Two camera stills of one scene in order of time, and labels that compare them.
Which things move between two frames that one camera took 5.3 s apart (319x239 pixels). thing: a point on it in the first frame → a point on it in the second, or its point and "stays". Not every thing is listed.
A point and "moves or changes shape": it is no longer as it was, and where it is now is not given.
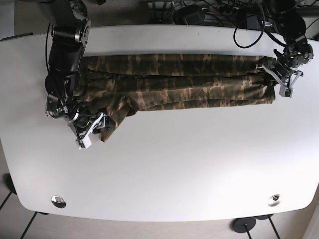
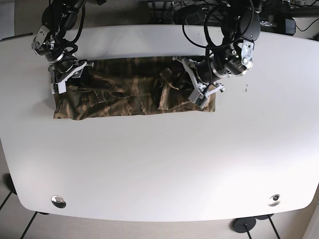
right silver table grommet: x=274 y=200 stays
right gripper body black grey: x=283 y=75 → x=202 y=75
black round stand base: x=239 y=224 stays
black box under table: x=189 y=15 stays
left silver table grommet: x=58 y=201 stays
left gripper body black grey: x=84 y=124 → x=64 y=67
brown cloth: x=121 y=84 moves or changes shape
